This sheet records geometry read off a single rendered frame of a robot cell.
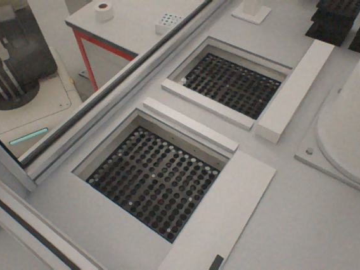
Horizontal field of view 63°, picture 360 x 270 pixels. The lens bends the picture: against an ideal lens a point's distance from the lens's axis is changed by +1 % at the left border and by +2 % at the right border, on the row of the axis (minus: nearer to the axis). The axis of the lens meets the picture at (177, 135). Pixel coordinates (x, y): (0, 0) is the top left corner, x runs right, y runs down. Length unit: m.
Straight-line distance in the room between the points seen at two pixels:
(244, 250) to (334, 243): 0.15
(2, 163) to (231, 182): 0.38
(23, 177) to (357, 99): 0.57
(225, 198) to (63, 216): 0.29
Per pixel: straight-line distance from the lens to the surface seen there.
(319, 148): 0.64
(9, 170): 0.56
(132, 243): 0.53
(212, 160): 0.67
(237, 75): 0.82
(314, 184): 0.61
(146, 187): 0.61
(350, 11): 0.87
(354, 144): 0.58
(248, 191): 0.55
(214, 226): 0.52
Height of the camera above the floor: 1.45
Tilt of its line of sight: 54 degrees down
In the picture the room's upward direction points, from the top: 2 degrees counter-clockwise
